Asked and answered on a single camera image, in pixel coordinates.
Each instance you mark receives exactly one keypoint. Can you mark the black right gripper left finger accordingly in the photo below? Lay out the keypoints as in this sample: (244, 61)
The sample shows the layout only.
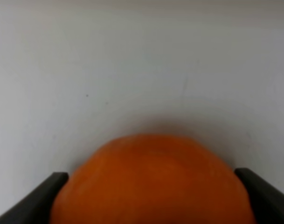
(36, 206)

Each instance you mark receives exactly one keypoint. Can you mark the orange tangerine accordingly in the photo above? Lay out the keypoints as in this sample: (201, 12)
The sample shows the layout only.
(153, 179)

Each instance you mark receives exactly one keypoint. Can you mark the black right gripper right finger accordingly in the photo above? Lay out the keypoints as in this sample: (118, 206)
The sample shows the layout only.
(266, 201)

